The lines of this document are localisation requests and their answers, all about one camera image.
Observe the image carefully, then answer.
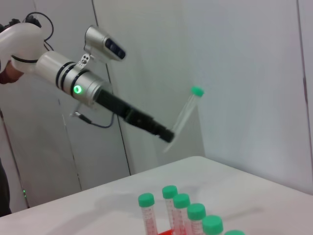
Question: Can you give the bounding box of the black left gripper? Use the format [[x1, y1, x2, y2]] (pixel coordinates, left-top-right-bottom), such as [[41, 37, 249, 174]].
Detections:
[[94, 88, 176, 143]]

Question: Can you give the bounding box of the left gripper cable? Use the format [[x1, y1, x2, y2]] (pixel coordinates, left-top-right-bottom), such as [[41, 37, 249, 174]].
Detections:
[[70, 104, 116, 129]]

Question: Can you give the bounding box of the black left camera cable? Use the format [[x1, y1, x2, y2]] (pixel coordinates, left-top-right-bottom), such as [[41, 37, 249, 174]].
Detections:
[[23, 12, 55, 49]]

